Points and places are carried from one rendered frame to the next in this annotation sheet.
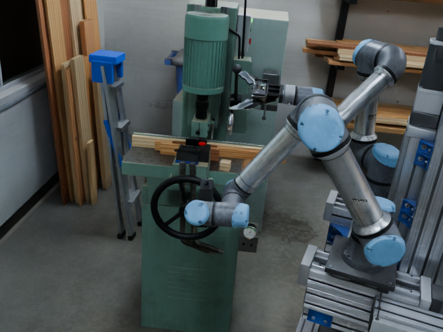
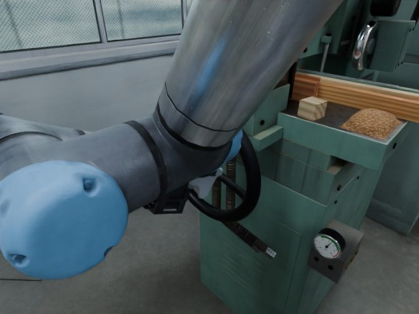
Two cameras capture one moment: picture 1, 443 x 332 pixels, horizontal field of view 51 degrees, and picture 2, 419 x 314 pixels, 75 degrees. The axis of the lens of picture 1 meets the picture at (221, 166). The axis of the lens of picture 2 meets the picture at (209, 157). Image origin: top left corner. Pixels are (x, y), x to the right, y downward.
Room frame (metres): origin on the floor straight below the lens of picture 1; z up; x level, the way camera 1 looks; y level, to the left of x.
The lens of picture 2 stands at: (1.19, -0.24, 1.13)
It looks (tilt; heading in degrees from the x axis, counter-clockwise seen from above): 30 degrees down; 42
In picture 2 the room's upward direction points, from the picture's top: straight up
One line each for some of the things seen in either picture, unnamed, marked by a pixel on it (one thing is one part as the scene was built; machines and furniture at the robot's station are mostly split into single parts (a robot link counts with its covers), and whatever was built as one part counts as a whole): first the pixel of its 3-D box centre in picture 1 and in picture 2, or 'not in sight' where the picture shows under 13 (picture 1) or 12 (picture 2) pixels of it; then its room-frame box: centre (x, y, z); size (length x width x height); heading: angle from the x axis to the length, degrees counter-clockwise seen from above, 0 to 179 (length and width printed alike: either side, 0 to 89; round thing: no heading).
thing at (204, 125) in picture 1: (201, 126); (302, 43); (1.93, 0.10, 1.03); 0.14 x 0.07 x 0.09; 178
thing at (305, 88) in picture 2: (200, 153); (285, 86); (1.86, 0.10, 0.93); 0.17 x 0.02 x 0.05; 88
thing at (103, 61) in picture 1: (118, 148); not in sight; (2.62, 0.64, 0.58); 0.27 x 0.25 x 1.16; 84
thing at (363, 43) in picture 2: (230, 122); (366, 46); (2.03, -0.02, 1.02); 0.12 x 0.03 x 0.12; 178
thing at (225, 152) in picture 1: (220, 151); (325, 91); (1.91, 0.01, 0.92); 0.59 x 0.02 x 0.04; 88
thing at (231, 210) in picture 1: (231, 212); (73, 189); (1.24, -0.04, 1.00); 0.11 x 0.11 x 0.08; 85
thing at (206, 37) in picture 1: (205, 53); not in sight; (1.91, 0.11, 1.35); 0.18 x 0.18 x 0.31
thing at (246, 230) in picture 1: (249, 232); (328, 245); (1.69, -0.15, 0.65); 0.06 x 0.04 x 0.08; 88
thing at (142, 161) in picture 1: (193, 169); (265, 110); (1.80, 0.12, 0.87); 0.61 x 0.30 x 0.06; 88
